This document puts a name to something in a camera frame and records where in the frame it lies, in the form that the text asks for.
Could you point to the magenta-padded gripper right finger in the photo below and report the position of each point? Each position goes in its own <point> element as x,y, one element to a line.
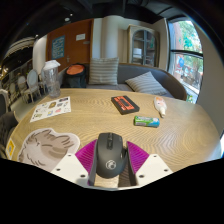
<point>151,168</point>

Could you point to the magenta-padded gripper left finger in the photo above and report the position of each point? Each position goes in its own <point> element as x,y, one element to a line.
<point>70,168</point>

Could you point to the black computer mouse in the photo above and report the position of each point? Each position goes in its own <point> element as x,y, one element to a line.
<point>111,156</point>

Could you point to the cat-shaped mouse pad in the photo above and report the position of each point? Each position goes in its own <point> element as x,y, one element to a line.
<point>46,146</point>

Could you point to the green tissue pack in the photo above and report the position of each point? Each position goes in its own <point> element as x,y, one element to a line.
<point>146,121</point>

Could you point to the white sticker sheet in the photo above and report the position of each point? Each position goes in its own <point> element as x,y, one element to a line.
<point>51,108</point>

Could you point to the yellow square table sticker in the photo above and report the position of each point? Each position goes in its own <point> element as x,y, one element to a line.
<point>10,149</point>

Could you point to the white squeeze tube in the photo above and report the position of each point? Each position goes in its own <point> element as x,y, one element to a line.
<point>160,105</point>

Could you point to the black box with orange print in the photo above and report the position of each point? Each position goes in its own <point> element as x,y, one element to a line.
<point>125,104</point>

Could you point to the dark grey tufted armchair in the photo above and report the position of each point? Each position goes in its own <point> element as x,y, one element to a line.
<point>6,131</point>

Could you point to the striped grey cushion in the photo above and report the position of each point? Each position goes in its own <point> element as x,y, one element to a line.
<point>145,84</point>

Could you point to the clear plastic shaker bottle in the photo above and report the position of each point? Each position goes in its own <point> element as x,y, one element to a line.
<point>51,80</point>

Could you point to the black and orange backpack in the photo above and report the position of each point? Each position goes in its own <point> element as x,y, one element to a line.
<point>75,76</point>

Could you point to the white-framed grey chair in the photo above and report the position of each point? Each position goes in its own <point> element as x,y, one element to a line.
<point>3,101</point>

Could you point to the group of white chairs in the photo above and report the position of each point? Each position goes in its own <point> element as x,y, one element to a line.
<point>32,81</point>

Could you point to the grey curved sofa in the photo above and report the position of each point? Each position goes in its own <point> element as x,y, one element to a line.
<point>133,71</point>

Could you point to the striped square cushion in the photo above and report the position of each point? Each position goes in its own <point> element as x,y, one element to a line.
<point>103,71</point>

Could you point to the large black-framed window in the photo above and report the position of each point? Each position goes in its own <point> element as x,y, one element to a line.
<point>186,60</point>

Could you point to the brown wooden door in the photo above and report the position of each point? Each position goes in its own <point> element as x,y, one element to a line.
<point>78,51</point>

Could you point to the blue poster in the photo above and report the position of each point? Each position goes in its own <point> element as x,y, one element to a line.
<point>58,47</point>

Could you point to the glass-door wooden cabinet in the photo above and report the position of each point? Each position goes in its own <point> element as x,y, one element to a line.
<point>143,46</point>

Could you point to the small white door sign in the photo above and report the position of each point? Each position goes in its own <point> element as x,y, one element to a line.
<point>80,37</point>

